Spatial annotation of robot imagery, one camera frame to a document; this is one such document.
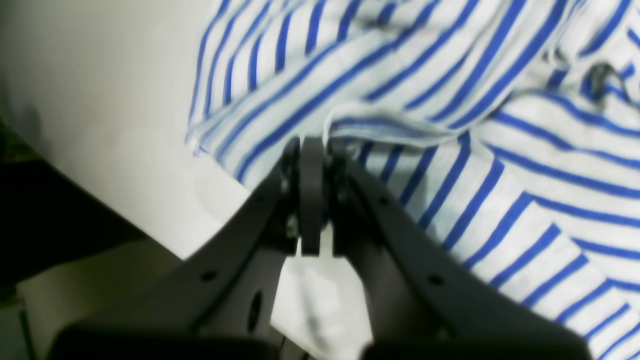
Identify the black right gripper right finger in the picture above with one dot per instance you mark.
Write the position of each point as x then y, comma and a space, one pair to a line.
421, 304

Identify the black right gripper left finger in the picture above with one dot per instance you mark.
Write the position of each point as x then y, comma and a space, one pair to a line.
216, 305

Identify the blue white striped T-shirt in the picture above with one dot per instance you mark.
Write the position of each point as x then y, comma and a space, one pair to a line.
507, 129

